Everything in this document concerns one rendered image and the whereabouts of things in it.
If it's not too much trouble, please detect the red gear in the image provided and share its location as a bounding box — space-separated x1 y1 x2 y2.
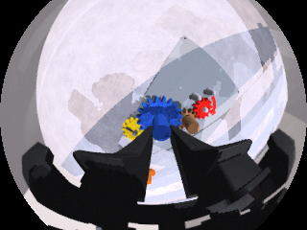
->
192 97 212 119

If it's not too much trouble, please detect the orange gear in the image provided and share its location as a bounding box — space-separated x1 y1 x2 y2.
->
147 169 156 185

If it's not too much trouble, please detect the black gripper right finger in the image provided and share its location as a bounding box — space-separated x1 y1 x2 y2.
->
170 126 252 198

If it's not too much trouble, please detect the yellow gear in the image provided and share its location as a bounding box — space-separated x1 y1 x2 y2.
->
122 116 143 141

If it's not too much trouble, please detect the blue gear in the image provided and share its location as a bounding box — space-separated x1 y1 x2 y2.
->
135 96 183 141

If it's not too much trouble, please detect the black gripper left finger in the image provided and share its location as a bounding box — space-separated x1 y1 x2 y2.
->
73 126 154 203

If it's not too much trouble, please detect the brown gear with tall hub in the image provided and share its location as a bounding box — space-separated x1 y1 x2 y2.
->
177 107 200 135

